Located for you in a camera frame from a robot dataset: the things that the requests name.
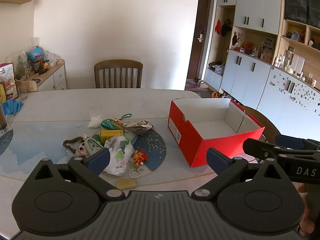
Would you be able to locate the white wooden sideboard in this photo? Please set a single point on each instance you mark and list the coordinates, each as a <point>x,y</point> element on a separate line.
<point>55,77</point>

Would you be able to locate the snack bag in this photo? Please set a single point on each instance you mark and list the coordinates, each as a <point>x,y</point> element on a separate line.
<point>8,80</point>

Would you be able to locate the clear plastic bag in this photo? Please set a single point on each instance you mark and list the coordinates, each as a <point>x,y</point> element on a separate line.
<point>51,57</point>

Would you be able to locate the wooden slat-back chair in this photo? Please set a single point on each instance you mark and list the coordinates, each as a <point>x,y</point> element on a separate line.
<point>267,122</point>
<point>117,66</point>

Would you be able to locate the red hanging cloth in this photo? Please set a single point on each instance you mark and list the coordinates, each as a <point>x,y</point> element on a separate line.
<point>218,26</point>

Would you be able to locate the clear drinking glass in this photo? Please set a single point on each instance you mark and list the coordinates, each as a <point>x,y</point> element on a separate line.
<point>22,92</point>

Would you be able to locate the person's right hand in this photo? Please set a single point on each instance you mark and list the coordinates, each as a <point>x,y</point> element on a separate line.
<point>308,222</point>

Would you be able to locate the blue round cartoon toy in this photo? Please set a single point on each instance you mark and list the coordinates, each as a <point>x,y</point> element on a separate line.
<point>36,53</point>

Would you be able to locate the silver foil snack packet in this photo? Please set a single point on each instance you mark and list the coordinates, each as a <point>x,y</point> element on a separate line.
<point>138,127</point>

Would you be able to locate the white wall cupboard unit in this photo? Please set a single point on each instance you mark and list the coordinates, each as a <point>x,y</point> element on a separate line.
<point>255,5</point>

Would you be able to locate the cluster of white bottles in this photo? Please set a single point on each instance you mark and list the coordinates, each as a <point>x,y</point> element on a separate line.
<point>296,63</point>

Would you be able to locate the red ornament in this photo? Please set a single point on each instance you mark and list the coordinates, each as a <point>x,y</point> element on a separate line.
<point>248,46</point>

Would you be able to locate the small yellow box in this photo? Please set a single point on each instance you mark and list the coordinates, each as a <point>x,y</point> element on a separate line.
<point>110,133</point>

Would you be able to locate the small bag of white granules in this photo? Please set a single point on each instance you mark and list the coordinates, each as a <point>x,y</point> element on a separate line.
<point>94,122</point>

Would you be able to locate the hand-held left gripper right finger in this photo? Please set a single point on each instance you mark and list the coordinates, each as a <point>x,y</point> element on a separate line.
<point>217,162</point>

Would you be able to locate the dark wooden door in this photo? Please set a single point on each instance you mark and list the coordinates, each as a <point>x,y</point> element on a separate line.
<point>202,12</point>

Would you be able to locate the orange shoes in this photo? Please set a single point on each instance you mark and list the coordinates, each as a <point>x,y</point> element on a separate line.
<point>216,95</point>

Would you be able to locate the small wooden rack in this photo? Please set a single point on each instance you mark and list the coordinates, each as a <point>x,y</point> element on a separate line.
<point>28,85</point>

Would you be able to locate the green plush pouch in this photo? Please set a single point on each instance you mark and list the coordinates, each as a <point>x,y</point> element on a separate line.
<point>111,124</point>

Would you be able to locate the silver door lock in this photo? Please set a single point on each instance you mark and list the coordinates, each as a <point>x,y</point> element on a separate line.
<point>200,36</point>

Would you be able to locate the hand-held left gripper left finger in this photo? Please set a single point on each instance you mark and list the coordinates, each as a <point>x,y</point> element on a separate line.
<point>98,161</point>

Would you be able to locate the black and white hanging ornament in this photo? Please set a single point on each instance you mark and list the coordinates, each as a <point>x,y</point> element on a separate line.
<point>236,38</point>

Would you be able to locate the red cardboard box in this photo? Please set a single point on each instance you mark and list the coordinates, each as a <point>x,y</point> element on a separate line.
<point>185,140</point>

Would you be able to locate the row of shoes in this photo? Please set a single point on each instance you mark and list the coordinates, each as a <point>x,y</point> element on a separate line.
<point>231,98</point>

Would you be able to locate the wooden wall shelf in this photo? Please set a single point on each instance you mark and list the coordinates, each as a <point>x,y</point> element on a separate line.
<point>15,0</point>

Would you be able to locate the pale slippers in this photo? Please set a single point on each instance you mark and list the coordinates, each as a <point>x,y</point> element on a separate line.
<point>202,84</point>

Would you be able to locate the bags in cupboard niche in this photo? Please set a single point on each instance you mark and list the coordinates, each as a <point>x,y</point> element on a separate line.
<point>217,67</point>

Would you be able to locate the pink patterned rug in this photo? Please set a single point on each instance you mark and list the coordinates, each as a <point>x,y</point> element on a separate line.
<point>191,85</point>

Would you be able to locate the pale yellow eraser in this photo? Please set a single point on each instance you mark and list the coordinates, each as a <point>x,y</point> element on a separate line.
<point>126,184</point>

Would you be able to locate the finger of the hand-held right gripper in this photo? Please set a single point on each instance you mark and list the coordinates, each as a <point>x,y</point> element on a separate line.
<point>257,147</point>
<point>287,142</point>

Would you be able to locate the white plastic bag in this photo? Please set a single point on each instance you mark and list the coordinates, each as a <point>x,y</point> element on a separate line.
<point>120,166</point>

